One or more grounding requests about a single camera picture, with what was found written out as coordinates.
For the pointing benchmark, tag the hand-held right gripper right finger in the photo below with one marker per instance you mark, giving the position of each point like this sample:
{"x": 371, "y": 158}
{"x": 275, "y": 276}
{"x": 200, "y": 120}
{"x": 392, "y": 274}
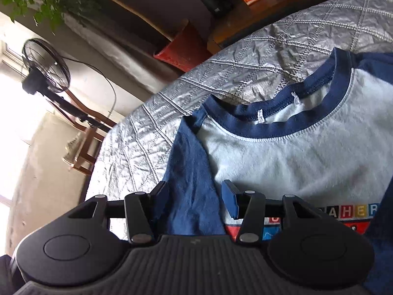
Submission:
{"x": 228, "y": 196}

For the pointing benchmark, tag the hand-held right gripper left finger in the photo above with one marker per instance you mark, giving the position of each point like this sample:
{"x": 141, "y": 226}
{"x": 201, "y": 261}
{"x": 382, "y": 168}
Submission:
{"x": 158, "y": 199}

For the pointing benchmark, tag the light blue navy-sleeved printed shirt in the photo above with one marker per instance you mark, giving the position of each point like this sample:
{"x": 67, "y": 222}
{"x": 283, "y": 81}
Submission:
{"x": 276, "y": 159}

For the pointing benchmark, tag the wooden chair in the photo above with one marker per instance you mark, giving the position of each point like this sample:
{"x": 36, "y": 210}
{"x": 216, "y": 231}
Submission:
{"x": 89, "y": 141}

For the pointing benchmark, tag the silver quilted bedspread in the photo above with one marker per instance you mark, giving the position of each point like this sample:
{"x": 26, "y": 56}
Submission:
{"x": 245, "y": 58}

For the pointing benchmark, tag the red plant pot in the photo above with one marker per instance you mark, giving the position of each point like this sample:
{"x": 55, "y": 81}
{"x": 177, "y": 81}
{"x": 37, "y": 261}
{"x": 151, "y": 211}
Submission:
{"x": 184, "y": 49}

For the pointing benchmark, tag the beige curtain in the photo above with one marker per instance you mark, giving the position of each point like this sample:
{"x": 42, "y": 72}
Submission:
{"x": 107, "y": 52}

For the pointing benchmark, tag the black standing fan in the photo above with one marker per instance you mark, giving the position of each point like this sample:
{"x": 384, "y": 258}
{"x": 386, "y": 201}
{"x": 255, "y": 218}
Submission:
{"x": 46, "y": 64}

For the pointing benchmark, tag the dark wooden low cabinet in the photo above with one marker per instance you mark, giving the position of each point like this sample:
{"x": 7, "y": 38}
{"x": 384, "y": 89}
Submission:
{"x": 245, "y": 18}

